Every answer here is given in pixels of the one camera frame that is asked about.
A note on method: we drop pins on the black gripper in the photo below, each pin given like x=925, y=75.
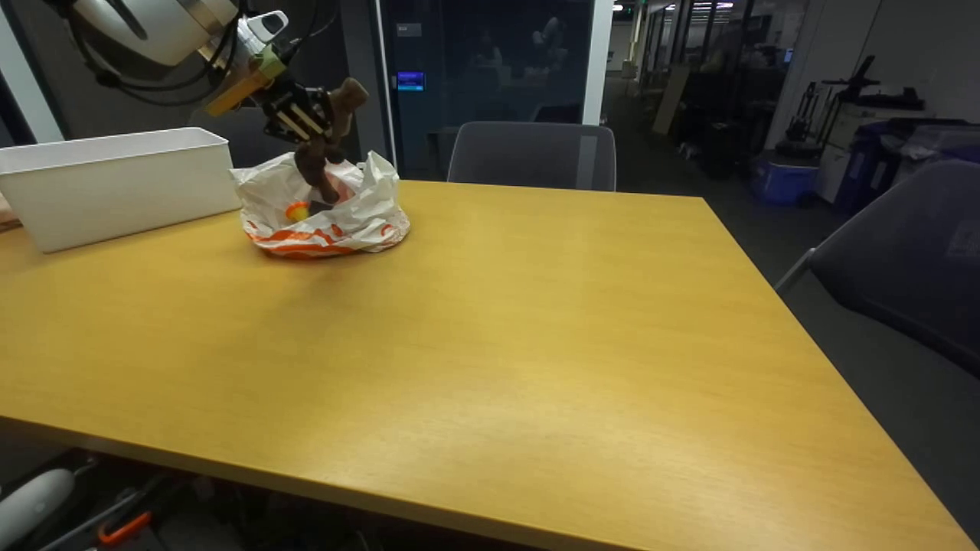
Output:
x=285, y=104

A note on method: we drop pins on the brown moose plush toy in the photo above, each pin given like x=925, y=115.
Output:
x=315, y=157

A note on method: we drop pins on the yellow container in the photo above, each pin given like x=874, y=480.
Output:
x=297, y=214

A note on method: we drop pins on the white orange plastic bag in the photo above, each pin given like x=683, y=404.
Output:
x=366, y=218

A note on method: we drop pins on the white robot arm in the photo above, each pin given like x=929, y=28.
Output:
x=214, y=52

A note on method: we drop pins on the grey chair behind table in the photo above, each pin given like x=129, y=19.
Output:
x=534, y=154

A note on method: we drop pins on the white rectangular bin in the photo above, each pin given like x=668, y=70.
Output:
x=116, y=184

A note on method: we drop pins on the white cylinder under table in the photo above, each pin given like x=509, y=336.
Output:
x=32, y=502

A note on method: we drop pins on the blue bin in background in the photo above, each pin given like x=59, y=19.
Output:
x=784, y=183

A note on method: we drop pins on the dark chair at right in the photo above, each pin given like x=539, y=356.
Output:
x=912, y=261

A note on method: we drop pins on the orange handled tool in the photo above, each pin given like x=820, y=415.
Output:
x=126, y=531

